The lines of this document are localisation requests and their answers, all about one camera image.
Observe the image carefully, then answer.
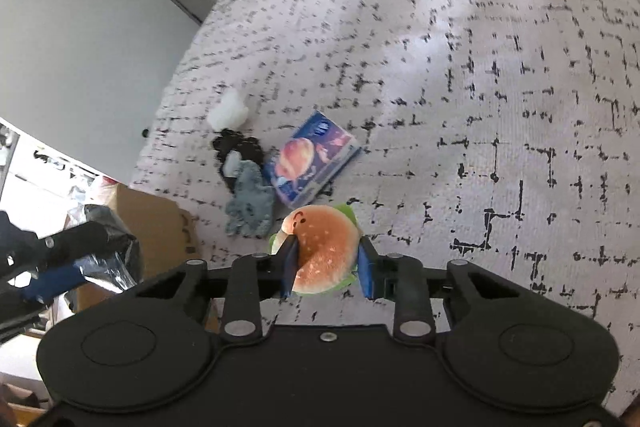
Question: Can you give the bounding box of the grey blue patterned pouch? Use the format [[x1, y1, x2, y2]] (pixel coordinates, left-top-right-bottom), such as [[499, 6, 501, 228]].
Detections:
[[224, 160, 276, 239]]

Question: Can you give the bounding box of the brown cardboard box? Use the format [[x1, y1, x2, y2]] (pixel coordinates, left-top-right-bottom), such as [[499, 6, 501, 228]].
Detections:
[[64, 183, 200, 281]]

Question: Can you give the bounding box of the hamburger plush toy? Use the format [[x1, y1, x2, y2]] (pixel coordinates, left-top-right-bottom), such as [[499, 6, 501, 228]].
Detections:
[[270, 205, 362, 295]]

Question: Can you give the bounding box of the blue tissue pack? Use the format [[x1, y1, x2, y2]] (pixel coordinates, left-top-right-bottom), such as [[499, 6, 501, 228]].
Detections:
[[264, 112, 360, 208]]

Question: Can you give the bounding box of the black lace white item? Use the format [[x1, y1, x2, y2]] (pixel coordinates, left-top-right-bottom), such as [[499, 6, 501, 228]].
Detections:
[[212, 129, 265, 193]]

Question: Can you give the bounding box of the white foam cube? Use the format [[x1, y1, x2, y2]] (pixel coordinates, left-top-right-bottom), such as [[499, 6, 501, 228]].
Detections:
[[206, 89, 250, 132]]

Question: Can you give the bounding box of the white black patterned bedspread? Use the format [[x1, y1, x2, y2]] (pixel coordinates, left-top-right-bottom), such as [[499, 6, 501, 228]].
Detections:
[[132, 0, 639, 413]]

